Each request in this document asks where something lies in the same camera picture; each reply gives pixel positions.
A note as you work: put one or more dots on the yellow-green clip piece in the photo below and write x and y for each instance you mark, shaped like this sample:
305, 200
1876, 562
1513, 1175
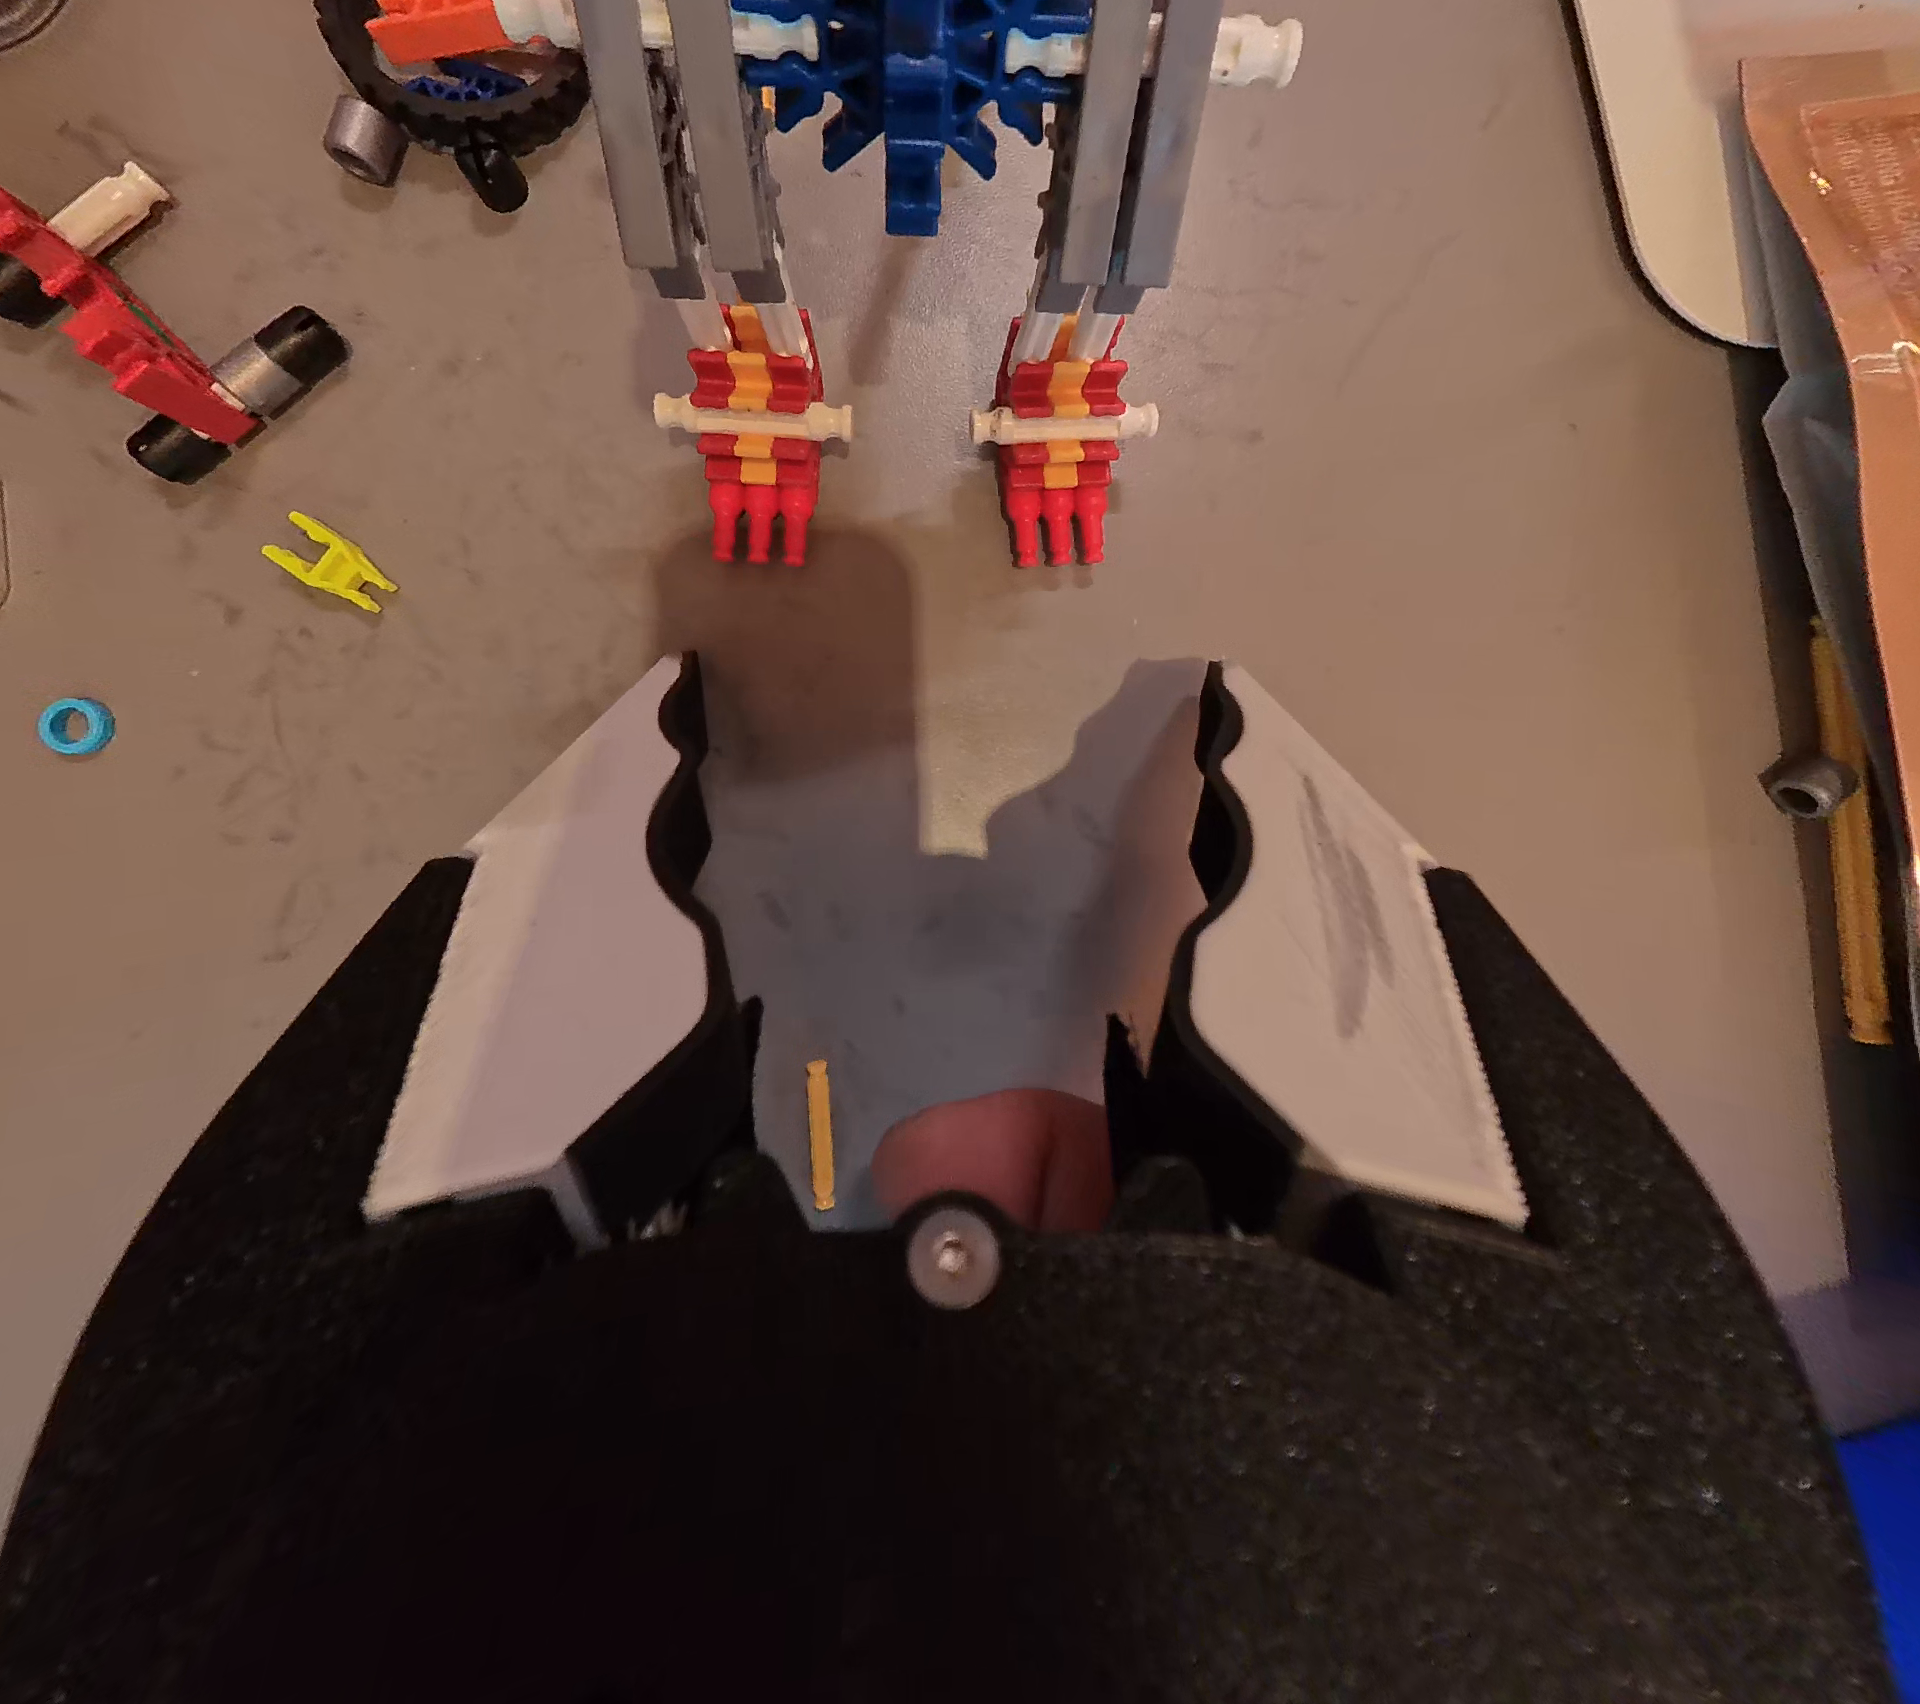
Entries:
330, 561

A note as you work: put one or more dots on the orange connector piece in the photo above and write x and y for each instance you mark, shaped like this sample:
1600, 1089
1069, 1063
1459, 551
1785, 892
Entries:
443, 16

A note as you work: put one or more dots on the black ball connector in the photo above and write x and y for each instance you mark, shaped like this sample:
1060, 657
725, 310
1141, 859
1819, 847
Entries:
493, 175

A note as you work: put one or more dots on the thin yellow rod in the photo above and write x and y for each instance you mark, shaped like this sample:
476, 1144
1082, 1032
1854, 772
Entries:
818, 1134

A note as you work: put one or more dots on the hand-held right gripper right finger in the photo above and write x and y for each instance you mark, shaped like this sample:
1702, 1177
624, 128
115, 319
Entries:
1350, 984

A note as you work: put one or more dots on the long yellow rods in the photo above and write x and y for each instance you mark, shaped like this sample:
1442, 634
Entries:
1853, 864

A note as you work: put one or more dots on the colourful construction toy dinosaur model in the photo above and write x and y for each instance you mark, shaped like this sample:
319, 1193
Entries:
914, 68

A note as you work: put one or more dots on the white adjustable book stand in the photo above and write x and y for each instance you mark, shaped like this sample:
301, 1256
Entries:
1665, 159

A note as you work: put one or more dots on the blue connector piece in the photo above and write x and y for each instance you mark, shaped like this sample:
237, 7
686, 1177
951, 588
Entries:
451, 89

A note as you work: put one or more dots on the blue plastic bin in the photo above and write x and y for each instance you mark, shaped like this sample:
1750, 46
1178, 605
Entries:
1891, 1554

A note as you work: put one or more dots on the red toy axle assembly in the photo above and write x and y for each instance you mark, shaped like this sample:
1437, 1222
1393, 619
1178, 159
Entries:
134, 339

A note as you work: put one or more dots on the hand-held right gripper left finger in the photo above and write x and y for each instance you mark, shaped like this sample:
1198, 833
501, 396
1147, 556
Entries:
524, 984

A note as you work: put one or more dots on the printed toy packaging bag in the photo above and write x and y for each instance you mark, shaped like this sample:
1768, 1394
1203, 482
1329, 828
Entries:
1875, 309

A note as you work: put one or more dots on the grey spacer piece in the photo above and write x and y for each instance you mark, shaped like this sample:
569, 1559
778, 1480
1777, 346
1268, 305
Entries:
1811, 787
364, 141

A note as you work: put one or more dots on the person's right hand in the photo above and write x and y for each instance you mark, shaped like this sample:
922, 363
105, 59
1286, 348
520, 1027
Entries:
983, 1148

